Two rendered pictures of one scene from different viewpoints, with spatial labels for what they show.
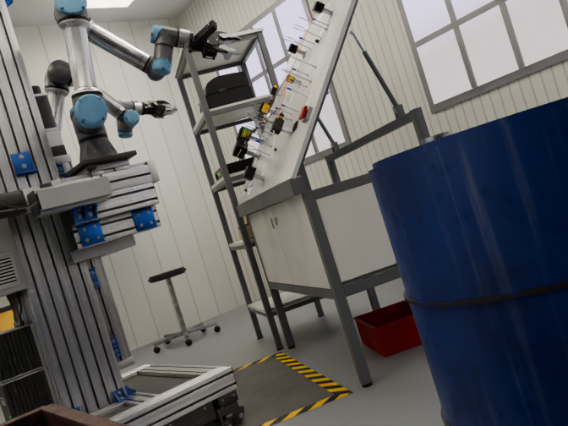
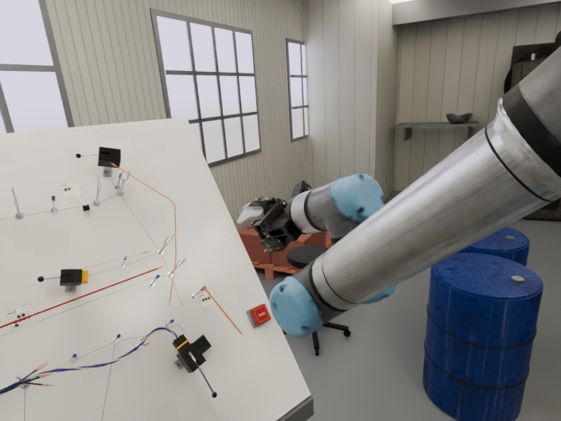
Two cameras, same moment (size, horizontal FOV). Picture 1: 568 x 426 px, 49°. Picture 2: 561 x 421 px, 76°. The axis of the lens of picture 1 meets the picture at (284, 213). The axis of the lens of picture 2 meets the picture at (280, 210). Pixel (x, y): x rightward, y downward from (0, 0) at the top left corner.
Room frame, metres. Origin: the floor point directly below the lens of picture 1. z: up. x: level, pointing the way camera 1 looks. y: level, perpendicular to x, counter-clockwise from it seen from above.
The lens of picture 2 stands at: (2.82, 0.71, 1.74)
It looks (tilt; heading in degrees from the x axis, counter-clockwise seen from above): 18 degrees down; 247
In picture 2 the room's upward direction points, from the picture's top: 4 degrees counter-clockwise
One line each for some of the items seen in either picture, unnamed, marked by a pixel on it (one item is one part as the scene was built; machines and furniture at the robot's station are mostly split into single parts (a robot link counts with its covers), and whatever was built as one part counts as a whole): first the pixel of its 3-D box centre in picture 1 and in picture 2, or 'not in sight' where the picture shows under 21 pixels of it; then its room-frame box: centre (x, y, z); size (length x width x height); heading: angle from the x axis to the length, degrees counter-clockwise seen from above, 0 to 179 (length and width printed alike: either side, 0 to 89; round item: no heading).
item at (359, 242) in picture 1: (339, 226); not in sight; (3.08, -0.24, 0.60); 1.17 x 0.58 x 0.40; 15
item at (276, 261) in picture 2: not in sight; (292, 237); (1.25, -2.68, 0.22); 1.18 x 0.81 x 0.44; 37
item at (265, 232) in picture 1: (270, 247); not in sight; (3.27, 0.12, 0.60); 0.55 x 0.02 x 0.39; 15
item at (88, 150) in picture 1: (96, 150); not in sight; (2.49, 0.64, 1.21); 0.15 x 0.15 x 0.10
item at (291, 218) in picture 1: (298, 243); not in sight; (2.74, -0.02, 0.60); 0.55 x 0.03 x 0.39; 15
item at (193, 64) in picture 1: (259, 191); not in sight; (3.95, 0.11, 0.93); 0.61 x 0.50 x 1.85; 15
